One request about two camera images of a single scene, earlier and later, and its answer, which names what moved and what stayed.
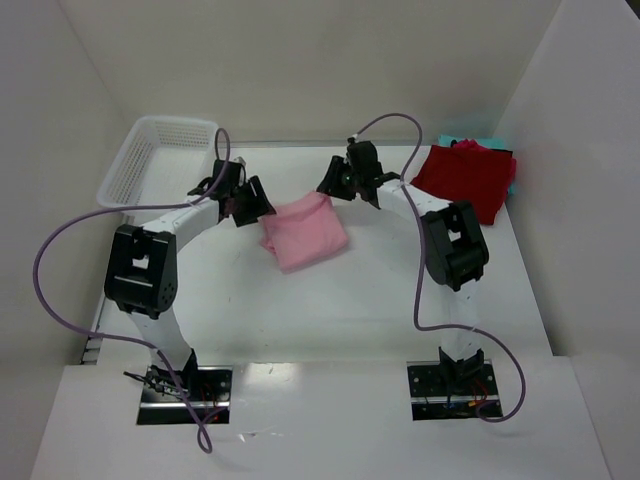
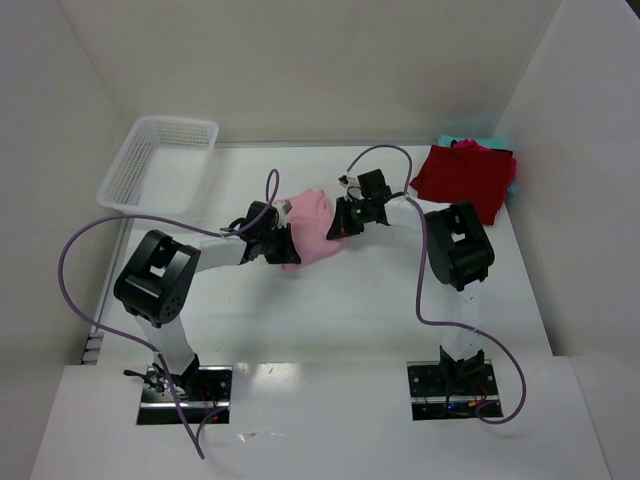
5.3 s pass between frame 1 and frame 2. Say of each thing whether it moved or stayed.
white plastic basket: stayed
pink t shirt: stayed
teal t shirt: stayed
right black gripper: moved
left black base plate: stayed
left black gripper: moved
